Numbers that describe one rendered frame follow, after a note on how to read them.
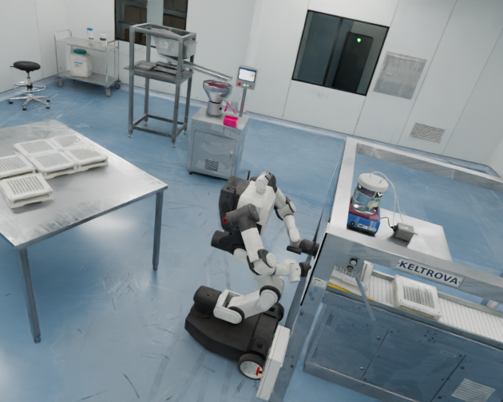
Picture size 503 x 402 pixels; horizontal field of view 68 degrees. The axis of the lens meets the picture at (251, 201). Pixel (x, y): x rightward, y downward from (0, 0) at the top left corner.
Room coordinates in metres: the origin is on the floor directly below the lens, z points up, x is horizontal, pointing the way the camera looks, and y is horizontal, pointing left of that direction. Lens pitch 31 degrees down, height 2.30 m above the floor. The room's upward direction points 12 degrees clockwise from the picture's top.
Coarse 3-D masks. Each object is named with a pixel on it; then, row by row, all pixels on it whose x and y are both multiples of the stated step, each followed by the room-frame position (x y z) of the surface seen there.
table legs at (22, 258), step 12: (156, 204) 2.39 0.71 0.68; (156, 216) 2.38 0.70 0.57; (156, 228) 2.38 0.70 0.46; (156, 240) 2.37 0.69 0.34; (24, 252) 1.51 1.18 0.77; (156, 252) 2.38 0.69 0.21; (24, 264) 1.50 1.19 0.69; (156, 264) 2.39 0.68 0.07; (24, 276) 1.49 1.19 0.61; (24, 288) 1.50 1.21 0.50; (36, 312) 1.52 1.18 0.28; (36, 324) 1.51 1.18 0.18; (36, 336) 1.50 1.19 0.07
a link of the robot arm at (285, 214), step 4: (284, 208) 2.13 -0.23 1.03; (288, 208) 2.13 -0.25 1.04; (276, 212) 2.13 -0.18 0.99; (280, 212) 2.13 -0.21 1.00; (284, 212) 2.12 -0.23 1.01; (288, 212) 2.12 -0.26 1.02; (292, 212) 2.13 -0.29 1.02; (280, 216) 2.12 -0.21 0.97; (284, 216) 2.12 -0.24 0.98; (288, 216) 2.10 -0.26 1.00; (292, 216) 2.11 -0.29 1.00; (284, 220) 2.09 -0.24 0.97; (288, 220) 2.07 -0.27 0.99; (292, 220) 2.08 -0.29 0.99; (288, 224) 2.04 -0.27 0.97; (292, 224) 2.04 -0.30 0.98
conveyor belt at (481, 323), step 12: (372, 276) 1.87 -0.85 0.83; (372, 288) 1.76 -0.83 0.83; (384, 288) 1.78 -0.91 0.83; (384, 300) 1.67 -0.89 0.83; (444, 300) 1.79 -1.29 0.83; (444, 312) 1.68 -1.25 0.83; (456, 312) 1.70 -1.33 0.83; (468, 312) 1.72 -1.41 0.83; (480, 312) 1.75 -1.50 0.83; (456, 324) 1.60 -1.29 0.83; (468, 324) 1.62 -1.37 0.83; (480, 324) 1.64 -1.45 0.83; (492, 324) 1.66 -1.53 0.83; (492, 336) 1.57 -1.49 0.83
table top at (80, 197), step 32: (0, 128) 2.74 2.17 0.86; (32, 128) 2.87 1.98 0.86; (64, 128) 3.00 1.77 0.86; (0, 192) 1.89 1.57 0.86; (64, 192) 2.04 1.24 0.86; (96, 192) 2.11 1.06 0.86; (128, 192) 2.20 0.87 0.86; (0, 224) 1.60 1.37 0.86; (32, 224) 1.66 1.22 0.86; (64, 224) 1.72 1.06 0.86
